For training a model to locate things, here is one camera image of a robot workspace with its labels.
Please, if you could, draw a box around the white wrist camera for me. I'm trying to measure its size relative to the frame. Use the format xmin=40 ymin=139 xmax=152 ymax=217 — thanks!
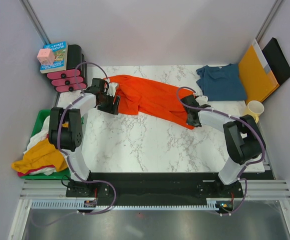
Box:
xmin=195 ymin=95 xmax=211 ymax=109
xmin=104 ymin=78 xmax=118 ymax=97

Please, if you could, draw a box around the orange folder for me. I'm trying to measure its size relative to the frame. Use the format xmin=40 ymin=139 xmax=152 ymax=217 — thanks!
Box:
xmin=238 ymin=40 xmax=280 ymax=104

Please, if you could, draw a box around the black flat box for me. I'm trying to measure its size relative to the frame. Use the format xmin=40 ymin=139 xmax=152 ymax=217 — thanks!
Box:
xmin=262 ymin=37 xmax=290 ymax=85

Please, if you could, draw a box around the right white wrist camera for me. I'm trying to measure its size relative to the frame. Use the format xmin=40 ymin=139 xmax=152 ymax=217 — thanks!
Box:
xmin=195 ymin=95 xmax=211 ymax=109

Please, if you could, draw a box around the yellow t shirt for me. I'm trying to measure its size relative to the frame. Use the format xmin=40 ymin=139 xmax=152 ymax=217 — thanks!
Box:
xmin=11 ymin=116 xmax=68 ymax=177

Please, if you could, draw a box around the pink t shirt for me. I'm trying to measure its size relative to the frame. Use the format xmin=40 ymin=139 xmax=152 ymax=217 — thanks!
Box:
xmin=12 ymin=137 xmax=54 ymax=177

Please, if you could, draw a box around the yellow mug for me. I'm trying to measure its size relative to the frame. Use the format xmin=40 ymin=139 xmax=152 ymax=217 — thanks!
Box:
xmin=243 ymin=100 xmax=265 ymax=123

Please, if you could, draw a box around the white cable duct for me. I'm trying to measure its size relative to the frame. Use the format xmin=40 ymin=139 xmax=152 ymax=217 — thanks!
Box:
xmin=30 ymin=199 xmax=219 ymax=211

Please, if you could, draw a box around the blue folded t shirt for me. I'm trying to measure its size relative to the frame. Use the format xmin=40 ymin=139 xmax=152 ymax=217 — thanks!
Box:
xmin=196 ymin=64 xmax=247 ymax=102

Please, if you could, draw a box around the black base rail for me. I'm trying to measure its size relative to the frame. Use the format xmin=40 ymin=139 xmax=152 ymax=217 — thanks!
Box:
xmin=66 ymin=172 xmax=244 ymax=205

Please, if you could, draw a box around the green plastic bin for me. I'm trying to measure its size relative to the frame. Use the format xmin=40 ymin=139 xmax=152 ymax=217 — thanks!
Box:
xmin=17 ymin=109 xmax=70 ymax=180

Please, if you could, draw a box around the blue paperback book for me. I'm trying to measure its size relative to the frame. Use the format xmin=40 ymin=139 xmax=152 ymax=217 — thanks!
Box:
xmin=40 ymin=41 xmax=68 ymax=74

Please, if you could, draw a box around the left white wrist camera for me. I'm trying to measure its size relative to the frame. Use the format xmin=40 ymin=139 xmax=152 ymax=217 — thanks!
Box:
xmin=104 ymin=78 xmax=118 ymax=97

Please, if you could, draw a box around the orange t shirt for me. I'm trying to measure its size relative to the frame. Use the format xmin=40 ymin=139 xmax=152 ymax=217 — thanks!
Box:
xmin=109 ymin=75 xmax=194 ymax=130

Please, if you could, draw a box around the purple cable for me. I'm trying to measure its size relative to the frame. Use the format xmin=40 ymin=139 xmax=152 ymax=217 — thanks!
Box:
xmin=31 ymin=61 xmax=118 ymax=227
xmin=176 ymin=86 xmax=267 ymax=217

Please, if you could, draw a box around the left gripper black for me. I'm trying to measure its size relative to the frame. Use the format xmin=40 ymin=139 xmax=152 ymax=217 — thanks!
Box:
xmin=97 ymin=92 xmax=120 ymax=116

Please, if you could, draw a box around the pink cube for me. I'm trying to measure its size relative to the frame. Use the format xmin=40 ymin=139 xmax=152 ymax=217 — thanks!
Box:
xmin=37 ymin=48 xmax=55 ymax=66

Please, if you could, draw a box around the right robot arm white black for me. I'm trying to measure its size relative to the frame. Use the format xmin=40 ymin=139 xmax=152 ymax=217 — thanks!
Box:
xmin=180 ymin=95 xmax=266 ymax=197

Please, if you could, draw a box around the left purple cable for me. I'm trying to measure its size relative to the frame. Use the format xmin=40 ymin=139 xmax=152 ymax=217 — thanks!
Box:
xmin=31 ymin=61 xmax=118 ymax=227

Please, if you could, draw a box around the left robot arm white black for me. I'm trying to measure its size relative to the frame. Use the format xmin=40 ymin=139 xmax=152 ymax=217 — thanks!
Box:
xmin=48 ymin=78 xmax=120 ymax=197

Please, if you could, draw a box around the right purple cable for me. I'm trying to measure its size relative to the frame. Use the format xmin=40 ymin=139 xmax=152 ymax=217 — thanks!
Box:
xmin=176 ymin=86 xmax=267 ymax=217

